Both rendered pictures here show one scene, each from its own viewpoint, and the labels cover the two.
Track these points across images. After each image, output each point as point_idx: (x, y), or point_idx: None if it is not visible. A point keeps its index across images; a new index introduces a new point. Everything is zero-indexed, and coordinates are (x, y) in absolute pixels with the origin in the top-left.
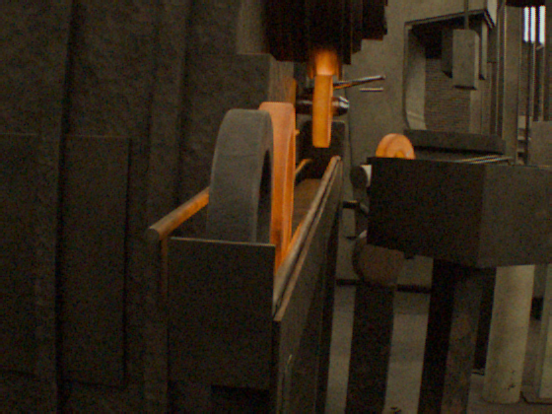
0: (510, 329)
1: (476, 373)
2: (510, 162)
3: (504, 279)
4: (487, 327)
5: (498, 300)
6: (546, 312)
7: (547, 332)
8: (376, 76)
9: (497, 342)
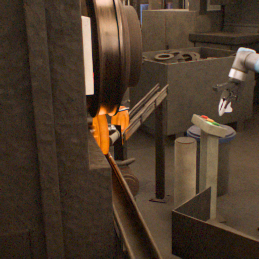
0: (187, 190)
1: (162, 202)
2: (167, 87)
3: (180, 165)
4: (163, 176)
5: (178, 176)
6: (203, 175)
7: (206, 186)
8: (124, 100)
9: (180, 198)
